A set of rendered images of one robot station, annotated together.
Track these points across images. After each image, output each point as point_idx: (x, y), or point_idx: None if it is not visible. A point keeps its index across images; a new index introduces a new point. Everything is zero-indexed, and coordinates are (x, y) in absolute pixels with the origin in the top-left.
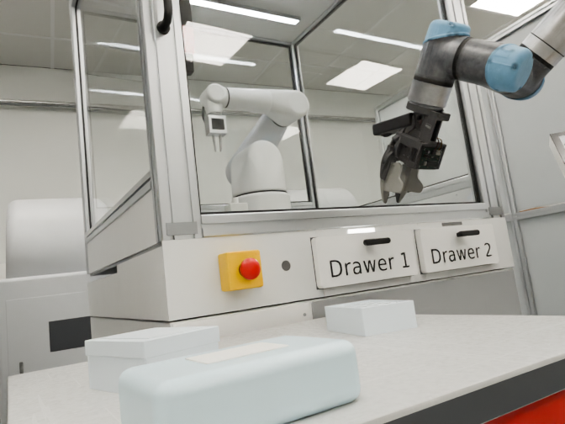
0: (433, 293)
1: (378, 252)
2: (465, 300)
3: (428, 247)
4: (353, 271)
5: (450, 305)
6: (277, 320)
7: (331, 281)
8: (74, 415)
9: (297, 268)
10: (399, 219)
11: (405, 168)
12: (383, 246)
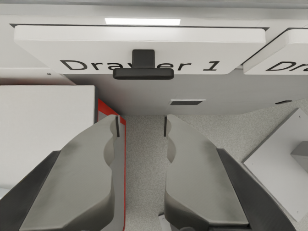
0: (243, 74)
1: (163, 58)
2: (284, 79)
3: (278, 60)
4: (108, 68)
5: (257, 80)
6: (15, 74)
7: (71, 71)
8: None
9: (11, 50)
10: (267, 12)
11: (164, 213)
12: (177, 55)
